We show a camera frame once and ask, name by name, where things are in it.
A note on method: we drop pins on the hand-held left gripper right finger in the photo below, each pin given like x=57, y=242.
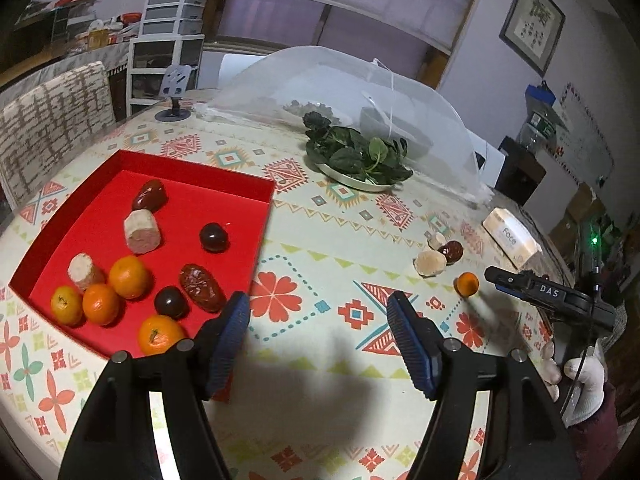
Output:
x=412, y=345

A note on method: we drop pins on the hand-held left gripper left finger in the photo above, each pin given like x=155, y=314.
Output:
x=227, y=345

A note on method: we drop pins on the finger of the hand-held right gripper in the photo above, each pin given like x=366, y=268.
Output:
x=505, y=275
x=515, y=291

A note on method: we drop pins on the large orange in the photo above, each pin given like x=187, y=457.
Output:
x=466, y=283

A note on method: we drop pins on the red date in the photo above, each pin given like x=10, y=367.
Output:
x=149, y=195
x=454, y=252
x=201, y=286

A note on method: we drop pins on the small orange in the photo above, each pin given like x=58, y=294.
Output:
x=129, y=276
x=100, y=304
x=160, y=335
x=66, y=305

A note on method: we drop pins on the dark plum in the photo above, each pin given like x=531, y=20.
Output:
x=214, y=237
x=171, y=302

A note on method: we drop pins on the red box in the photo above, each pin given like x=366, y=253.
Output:
x=210, y=195

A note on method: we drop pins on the person's right forearm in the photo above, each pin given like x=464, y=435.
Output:
x=600, y=445

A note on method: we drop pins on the person's right hand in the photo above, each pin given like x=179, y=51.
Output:
x=587, y=385

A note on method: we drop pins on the tissue pack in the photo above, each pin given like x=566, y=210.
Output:
x=510, y=235

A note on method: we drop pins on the small sugarcane piece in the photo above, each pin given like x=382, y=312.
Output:
x=437, y=240

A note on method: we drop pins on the cardboard boxes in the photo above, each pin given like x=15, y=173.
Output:
x=580, y=210

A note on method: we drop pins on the black cabinet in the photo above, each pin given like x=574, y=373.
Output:
x=520, y=175

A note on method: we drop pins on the white appliance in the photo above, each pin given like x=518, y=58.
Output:
x=492, y=160

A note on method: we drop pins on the patterned tablecloth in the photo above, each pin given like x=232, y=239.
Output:
x=325, y=240

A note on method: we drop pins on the clear water bottle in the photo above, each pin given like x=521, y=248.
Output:
x=539, y=127

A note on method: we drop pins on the whiteboard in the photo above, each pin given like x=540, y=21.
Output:
x=585, y=140

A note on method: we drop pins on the cream plate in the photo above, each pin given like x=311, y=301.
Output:
x=350, y=181

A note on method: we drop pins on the spinach leaves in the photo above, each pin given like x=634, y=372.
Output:
x=350, y=152

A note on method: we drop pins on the framed picture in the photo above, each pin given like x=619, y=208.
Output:
x=532, y=22

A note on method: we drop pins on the phone stand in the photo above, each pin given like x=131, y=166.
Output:
x=175, y=77

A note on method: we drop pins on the white mesh food cover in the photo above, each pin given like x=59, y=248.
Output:
x=310, y=75

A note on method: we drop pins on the patterned upholstered chair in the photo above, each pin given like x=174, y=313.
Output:
x=50, y=120

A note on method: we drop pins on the white plastic drawer unit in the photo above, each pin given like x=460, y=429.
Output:
x=165, y=55

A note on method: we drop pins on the cluttered side table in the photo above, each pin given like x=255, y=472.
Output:
x=75, y=57

